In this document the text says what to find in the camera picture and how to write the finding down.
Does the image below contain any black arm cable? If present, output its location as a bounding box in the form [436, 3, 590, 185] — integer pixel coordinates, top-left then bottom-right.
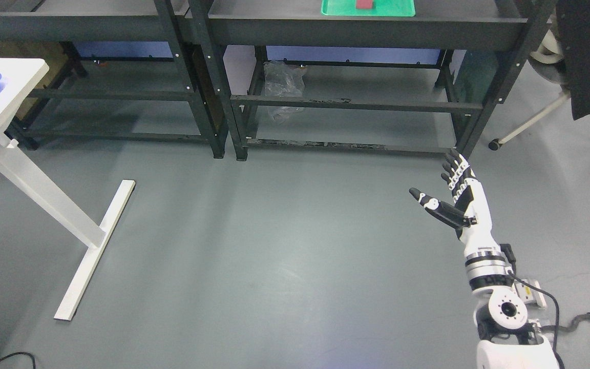
[500, 244, 590, 369]

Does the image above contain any black metal shelf right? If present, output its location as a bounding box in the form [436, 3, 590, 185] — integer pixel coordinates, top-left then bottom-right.
[189, 1, 556, 161]

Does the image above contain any office chair with black coat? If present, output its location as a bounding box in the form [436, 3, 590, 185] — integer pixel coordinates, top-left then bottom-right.
[489, 1, 590, 150]

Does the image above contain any black metal shelf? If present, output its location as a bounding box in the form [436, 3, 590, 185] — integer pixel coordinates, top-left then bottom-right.
[189, 1, 556, 161]
[0, 1, 228, 158]

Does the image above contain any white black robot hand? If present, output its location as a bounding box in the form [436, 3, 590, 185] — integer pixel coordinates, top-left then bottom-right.
[408, 149, 501, 255]

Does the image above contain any clear plastic bag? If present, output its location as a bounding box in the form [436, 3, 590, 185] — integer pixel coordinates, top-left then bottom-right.
[264, 60, 307, 124]

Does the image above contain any pink foam block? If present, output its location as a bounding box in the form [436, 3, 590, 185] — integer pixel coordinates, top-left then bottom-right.
[354, 0, 374, 10]

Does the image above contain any green plastic tray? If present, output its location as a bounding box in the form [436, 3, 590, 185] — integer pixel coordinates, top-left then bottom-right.
[320, 1, 416, 17]

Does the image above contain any black metal shelf left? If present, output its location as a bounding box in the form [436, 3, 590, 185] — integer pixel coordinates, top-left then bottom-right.
[0, 1, 228, 158]

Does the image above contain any black power cable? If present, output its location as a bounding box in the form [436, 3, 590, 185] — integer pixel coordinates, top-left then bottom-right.
[0, 352, 36, 369]

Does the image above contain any white table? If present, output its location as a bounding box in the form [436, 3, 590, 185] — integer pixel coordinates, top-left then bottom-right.
[0, 58, 136, 321]

